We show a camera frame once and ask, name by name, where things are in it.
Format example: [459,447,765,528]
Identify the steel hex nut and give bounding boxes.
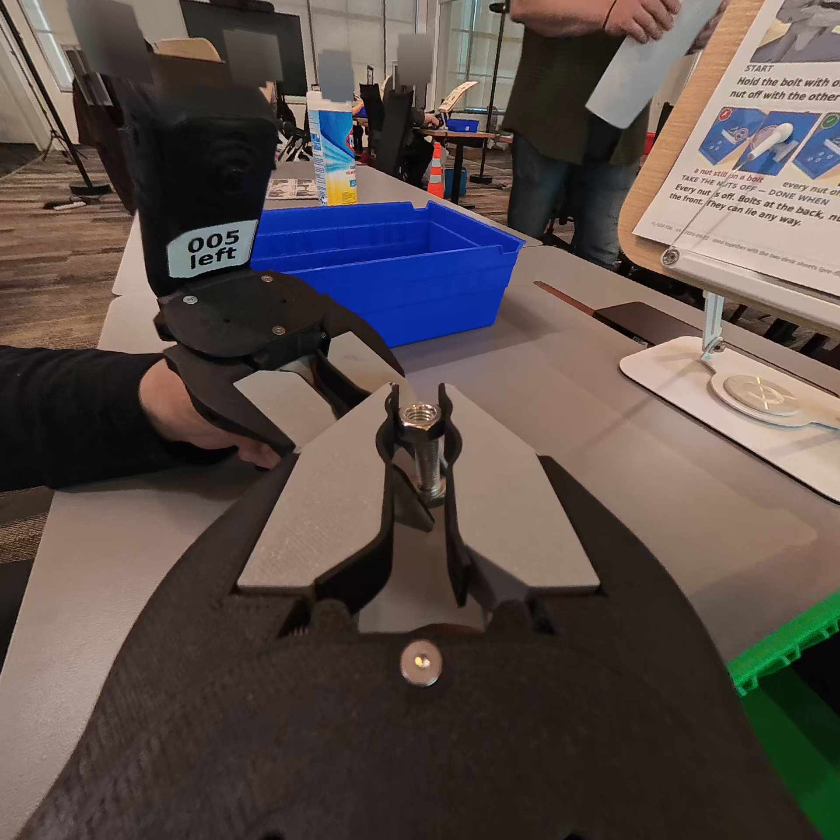
[398,402,445,448]

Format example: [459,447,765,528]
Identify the person's left forearm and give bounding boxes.
[0,344,168,493]

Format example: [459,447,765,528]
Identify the wooden board stand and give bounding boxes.
[157,37,224,64]

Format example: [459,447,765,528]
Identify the white paper sheet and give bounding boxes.
[586,0,726,130]

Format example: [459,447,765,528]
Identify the person's left hand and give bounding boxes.
[139,360,291,470]

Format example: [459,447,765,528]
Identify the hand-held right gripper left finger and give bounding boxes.
[235,384,400,611]

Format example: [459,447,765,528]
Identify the blue plastic bin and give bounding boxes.
[249,200,526,349]

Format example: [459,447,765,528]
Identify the black wall screen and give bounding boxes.
[180,0,308,96]

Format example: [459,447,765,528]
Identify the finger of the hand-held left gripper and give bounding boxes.
[314,328,406,421]
[233,369,437,532]

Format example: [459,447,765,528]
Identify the steel hex bolt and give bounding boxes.
[413,441,450,508]

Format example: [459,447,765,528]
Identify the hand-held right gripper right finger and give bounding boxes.
[438,384,602,610]

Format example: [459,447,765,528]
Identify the green plastic bin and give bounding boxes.
[727,591,840,840]

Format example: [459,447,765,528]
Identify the dark desk cable cover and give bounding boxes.
[535,281,703,345]

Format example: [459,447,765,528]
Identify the printed instruction sheet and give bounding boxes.
[632,0,840,296]

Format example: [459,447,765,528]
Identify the white disinfecting wipes canister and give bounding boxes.
[306,88,358,206]

